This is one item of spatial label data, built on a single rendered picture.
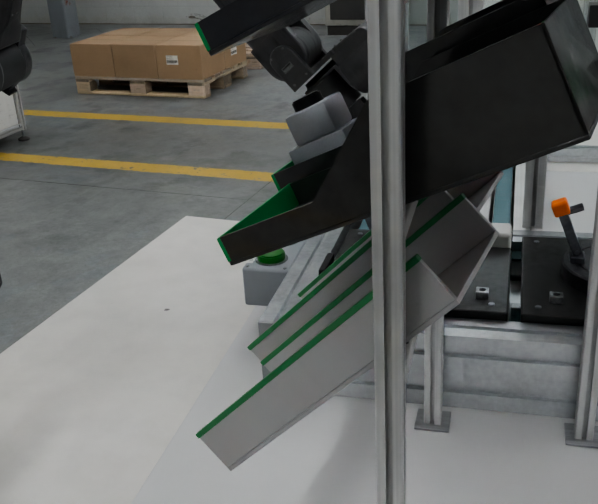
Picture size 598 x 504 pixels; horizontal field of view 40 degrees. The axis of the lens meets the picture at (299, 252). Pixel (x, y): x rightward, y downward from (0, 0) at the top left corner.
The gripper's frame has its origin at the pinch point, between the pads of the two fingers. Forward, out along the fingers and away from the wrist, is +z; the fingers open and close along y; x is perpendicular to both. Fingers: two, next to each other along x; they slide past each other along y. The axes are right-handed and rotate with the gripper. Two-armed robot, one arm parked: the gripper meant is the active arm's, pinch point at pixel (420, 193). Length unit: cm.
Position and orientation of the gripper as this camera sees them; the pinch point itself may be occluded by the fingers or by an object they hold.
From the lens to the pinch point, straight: 109.1
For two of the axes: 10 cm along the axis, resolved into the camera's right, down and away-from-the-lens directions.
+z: 6.8, 7.2, 1.3
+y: 2.6, -4.0, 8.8
